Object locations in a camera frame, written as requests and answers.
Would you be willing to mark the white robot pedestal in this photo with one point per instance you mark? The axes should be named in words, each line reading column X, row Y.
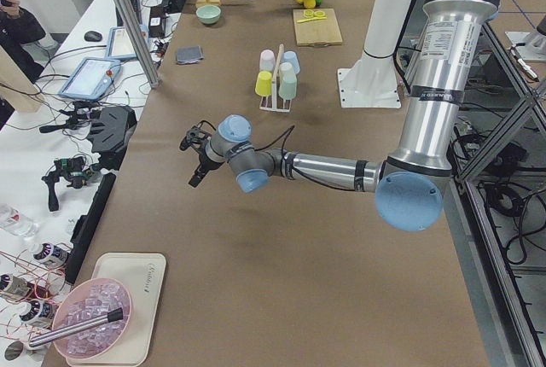
column 372, row 81

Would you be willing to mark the pink cup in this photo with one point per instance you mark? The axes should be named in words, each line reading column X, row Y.
column 267, row 61

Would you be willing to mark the black computer mouse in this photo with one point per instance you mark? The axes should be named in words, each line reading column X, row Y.
column 93, row 36

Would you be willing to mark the grey folded cloth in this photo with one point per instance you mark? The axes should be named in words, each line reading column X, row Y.
column 189, row 55

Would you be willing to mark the person in black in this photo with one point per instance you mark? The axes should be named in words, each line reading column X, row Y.
column 19, row 26

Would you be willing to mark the light blue cup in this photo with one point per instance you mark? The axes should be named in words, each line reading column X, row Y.
column 292, row 58

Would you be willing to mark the yellow plastic knife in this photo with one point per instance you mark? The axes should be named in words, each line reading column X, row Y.
column 305, row 20

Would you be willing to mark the lemon slice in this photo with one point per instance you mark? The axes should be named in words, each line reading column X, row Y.
column 308, row 13
column 319, row 14

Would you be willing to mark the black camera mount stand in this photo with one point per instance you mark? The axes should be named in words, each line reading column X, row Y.
column 110, row 129

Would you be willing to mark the blue teach pendant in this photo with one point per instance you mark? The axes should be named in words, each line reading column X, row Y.
column 119, row 45
column 91, row 79

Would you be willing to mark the wooden cutting board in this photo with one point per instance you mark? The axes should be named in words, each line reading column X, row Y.
column 317, row 33

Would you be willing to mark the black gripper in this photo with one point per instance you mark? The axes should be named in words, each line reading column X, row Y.
column 206, row 161

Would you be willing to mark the aluminium frame post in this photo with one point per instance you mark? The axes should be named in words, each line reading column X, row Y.
column 138, row 42

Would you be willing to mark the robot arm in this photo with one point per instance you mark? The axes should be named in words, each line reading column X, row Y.
column 409, row 184

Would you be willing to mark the metal muddler stick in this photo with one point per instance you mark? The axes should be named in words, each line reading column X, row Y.
column 57, row 334

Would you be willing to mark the white cup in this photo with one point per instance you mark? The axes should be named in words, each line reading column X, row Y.
column 286, row 68

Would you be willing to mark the cream plastic tray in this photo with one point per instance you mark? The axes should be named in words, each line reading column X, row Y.
column 142, row 274

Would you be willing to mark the white wire cup holder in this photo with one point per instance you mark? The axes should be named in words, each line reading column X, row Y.
column 274, row 102

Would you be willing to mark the yellow cup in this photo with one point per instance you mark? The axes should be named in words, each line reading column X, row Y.
column 263, row 83

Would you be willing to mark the black keyboard bar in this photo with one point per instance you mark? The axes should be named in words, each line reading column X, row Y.
column 85, row 228

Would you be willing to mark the plastic water bottle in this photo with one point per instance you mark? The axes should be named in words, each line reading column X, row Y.
column 17, row 223

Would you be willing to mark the pink bowl of ice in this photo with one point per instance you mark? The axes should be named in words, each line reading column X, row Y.
column 94, row 298

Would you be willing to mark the mint green bowl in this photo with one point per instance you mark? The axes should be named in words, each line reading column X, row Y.
column 208, row 14

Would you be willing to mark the mint green cup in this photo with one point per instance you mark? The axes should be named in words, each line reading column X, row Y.
column 288, row 86

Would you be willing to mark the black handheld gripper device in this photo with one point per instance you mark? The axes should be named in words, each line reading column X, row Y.
column 75, row 170

